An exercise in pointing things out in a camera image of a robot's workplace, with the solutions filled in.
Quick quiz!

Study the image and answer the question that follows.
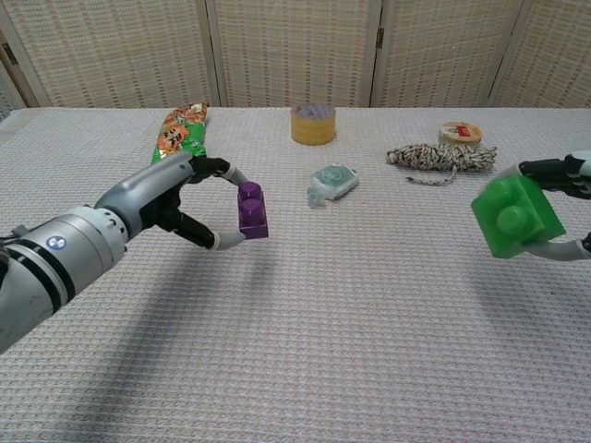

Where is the yellow packing tape roll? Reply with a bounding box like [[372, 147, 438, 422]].
[[290, 103, 338, 147]]

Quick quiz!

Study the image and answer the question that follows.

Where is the teal white plastic packet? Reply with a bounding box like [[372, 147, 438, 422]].
[[304, 163, 360, 210]]

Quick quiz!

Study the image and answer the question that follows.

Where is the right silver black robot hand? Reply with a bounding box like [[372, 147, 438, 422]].
[[517, 148, 591, 265]]

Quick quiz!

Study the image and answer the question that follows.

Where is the beige tape roll red label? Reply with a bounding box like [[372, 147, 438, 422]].
[[438, 120, 487, 150]]

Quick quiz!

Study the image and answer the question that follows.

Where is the green orange snack bag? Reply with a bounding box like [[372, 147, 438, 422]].
[[150, 102, 210, 166]]

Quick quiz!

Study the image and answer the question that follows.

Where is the white woven tablecloth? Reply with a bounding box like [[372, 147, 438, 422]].
[[0, 106, 591, 443]]

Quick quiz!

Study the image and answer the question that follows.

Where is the green toy block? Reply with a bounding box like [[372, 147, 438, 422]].
[[470, 174, 567, 259]]

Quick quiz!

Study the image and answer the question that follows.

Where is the speckled rope bundle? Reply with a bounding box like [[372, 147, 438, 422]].
[[385, 142, 499, 187]]

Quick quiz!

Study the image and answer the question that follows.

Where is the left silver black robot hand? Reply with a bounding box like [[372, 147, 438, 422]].
[[93, 150, 253, 253]]

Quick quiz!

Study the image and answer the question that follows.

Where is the woven folding screen panel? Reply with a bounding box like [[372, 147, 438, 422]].
[[0, 0, 221, 110], [488, 0, 591, 110], [207, 0, 384, 109], [371, 0, 525, 109]]

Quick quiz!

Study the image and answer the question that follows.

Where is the purple toy block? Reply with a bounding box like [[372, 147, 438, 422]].
[[236, 181, 270, 241]]

